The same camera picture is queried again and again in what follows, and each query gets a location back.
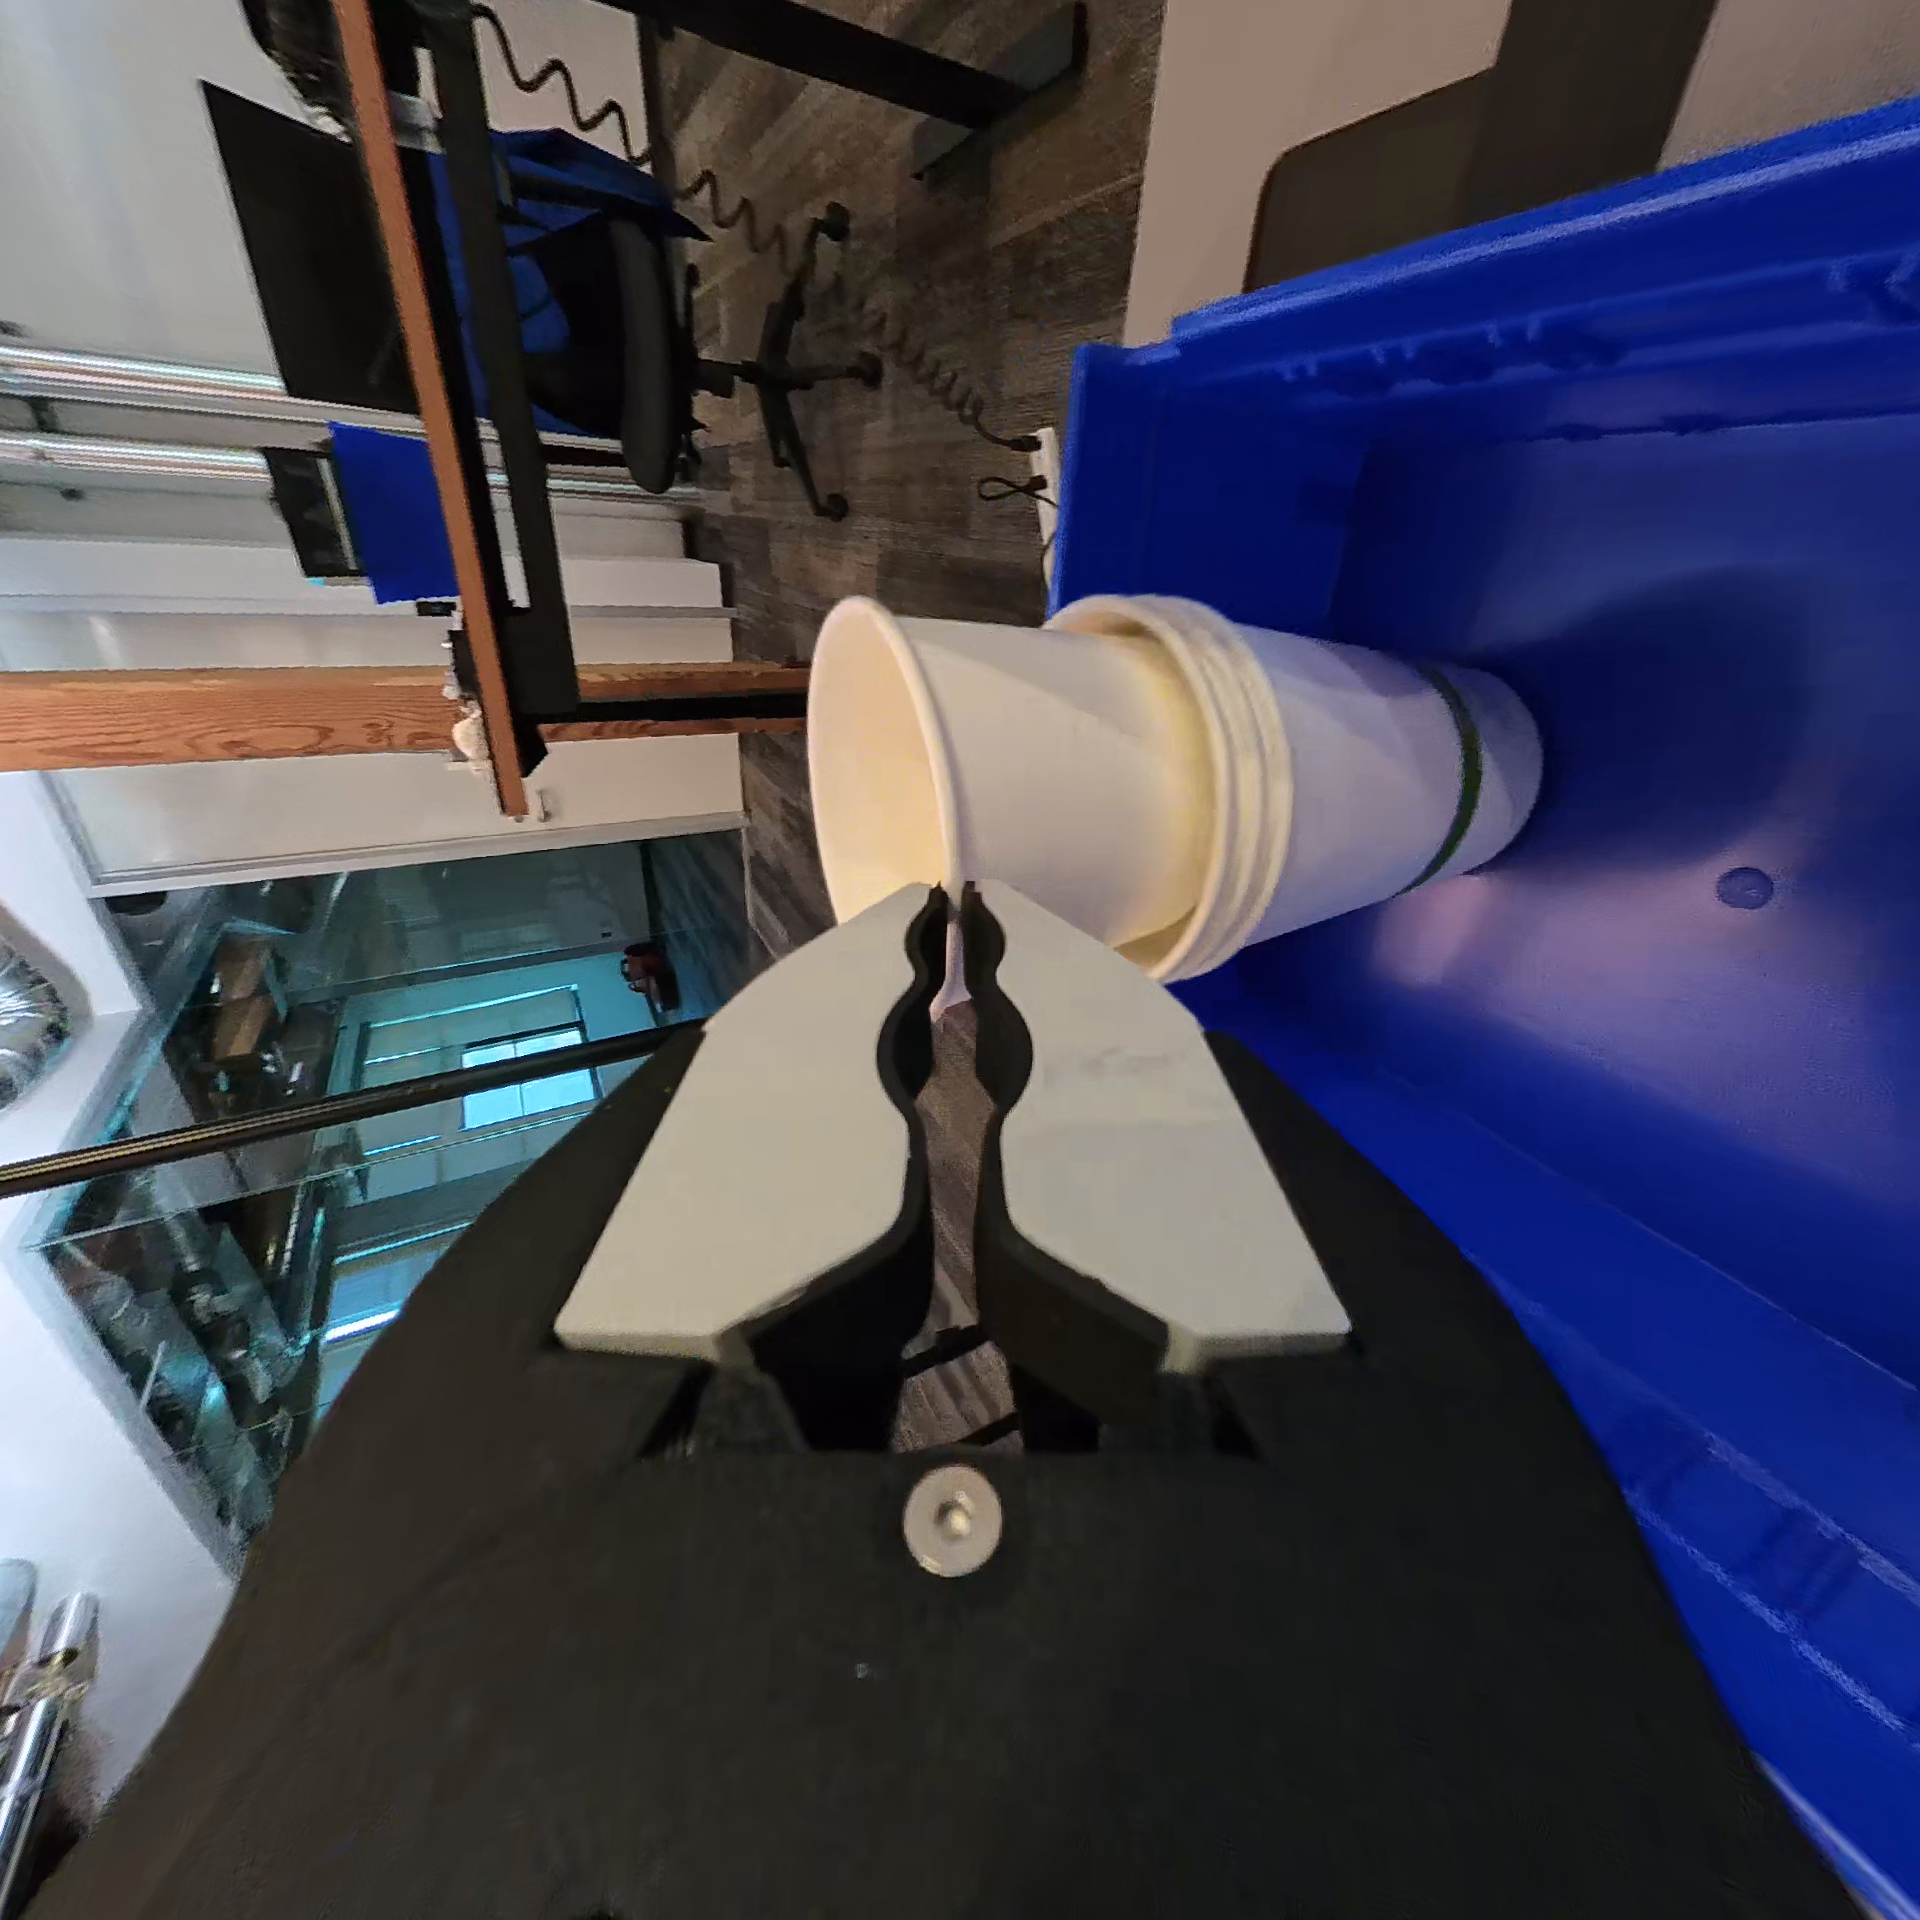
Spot black office chair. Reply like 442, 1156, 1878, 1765
593, 202, 888, 522

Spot stack of paper cups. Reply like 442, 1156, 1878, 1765
1043, 594, 1547, 986

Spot white paper cup green band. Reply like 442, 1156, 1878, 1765
806, 594, 1220, 1028

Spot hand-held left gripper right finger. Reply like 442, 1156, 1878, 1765
960, 882, 1356, 1453

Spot brown-edged office desk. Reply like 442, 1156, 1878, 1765
327, 0, 1088, 822

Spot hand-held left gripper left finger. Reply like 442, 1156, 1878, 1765
551, 882, 952, 1453

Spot black coiled cable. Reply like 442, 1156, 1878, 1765
478, 0, 1040, 452

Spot small blue bin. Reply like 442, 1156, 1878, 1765
327, 422, 482, 601

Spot black device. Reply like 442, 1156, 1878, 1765
263, 447, 362, 578

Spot black pole stand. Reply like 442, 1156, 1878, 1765
0, 1020, 711, 1203

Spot blue plastic bin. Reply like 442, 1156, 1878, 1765
1044, 90, 1920, 1920

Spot silver metal pipes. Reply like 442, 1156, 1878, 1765
0, 333, 707, 506

